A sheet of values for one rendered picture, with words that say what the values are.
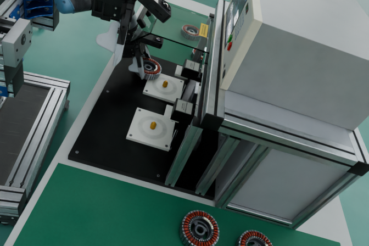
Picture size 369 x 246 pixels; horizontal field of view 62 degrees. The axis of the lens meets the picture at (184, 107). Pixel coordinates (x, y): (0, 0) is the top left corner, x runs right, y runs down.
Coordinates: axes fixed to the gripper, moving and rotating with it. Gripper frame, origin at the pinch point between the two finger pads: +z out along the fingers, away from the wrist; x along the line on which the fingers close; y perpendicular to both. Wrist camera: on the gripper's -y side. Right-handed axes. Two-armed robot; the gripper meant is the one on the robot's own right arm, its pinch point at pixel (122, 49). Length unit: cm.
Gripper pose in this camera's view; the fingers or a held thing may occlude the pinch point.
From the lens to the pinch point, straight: 75.6
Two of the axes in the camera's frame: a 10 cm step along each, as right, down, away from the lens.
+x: 0.1, 6.9, -7.2
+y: -9.6, -2.0, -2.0
